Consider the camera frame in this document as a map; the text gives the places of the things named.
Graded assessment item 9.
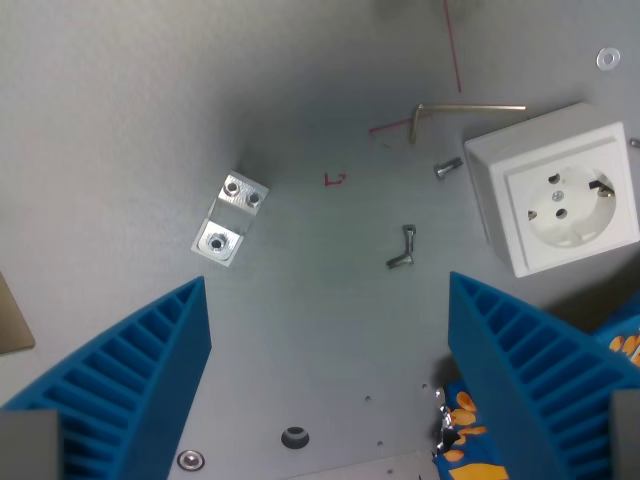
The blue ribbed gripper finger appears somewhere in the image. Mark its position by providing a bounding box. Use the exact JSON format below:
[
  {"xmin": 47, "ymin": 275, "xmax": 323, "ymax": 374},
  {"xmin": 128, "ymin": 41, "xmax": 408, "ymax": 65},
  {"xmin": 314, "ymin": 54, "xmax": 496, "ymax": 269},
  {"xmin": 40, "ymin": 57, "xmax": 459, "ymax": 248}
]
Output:
[
  {"xmin": 447, "ymin": 271, "xmax": 640, "ymax": 480},
  {"xmin": 0, "ymin": 275, "xmax": 213, "ymax": 480}
]

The blue orange snack bag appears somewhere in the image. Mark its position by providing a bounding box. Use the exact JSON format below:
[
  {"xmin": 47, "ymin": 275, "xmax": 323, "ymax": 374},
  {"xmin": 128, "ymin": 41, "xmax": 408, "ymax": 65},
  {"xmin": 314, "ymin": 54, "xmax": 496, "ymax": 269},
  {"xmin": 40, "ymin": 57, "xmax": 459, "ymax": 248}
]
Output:
[{"xmin": 430, "ymin": 319, "xmax": 640, "ymax": 480}]

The round-head table screw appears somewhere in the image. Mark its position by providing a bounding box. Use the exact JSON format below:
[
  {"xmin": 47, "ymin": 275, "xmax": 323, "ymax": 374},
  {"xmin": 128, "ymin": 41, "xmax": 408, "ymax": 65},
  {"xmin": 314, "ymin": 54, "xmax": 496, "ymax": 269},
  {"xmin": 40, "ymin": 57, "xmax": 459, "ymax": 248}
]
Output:
[{"xmin": 176, "ymin": 449, "xmax": 206, "ymax": 472}]

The white electrical socket box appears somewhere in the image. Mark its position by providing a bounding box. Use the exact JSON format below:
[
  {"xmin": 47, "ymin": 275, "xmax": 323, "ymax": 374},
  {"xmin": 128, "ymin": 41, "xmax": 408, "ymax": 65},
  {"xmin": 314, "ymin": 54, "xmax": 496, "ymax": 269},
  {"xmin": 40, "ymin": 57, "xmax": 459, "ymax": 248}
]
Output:
[{"xmin": 463, "ymin": 102, "xmax": 639, "ymax": 279}]

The steel bolt with hex head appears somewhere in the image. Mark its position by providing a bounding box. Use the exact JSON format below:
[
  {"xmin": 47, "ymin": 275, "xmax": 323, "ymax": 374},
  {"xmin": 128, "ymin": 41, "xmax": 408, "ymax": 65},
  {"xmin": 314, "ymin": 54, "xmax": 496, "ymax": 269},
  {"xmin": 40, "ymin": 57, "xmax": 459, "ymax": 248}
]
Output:
[{"xmin": 433, "ymin": 157, "xmax": 464, "ymax": 178}]

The brass hex allen key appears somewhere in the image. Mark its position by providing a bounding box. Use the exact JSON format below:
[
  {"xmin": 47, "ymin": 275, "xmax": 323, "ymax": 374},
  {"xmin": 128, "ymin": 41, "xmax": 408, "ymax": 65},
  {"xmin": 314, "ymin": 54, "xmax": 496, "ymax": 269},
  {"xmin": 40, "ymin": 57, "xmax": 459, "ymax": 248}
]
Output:
[{"xmin": 408, "ymin": 103, "xmax": 527, "ymax": 145}]

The steel flat washer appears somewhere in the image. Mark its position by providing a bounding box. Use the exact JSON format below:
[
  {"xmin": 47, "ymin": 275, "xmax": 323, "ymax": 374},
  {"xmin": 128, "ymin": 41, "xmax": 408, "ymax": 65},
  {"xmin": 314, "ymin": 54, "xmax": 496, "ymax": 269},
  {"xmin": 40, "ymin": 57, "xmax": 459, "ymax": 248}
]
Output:
[{"xmin": 595, "ymin": 47, "xmax": 622, "ymax": 71}]

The aluminium angle bracket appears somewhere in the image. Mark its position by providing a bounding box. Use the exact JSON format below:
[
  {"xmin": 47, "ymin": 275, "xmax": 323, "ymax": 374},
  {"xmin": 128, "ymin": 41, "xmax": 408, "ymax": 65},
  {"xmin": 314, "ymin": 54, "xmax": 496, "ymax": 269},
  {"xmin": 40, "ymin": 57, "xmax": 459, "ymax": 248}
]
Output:
[{"xmin": 190, "ymin": 170, "xmax": 270, "ymax": 268}]

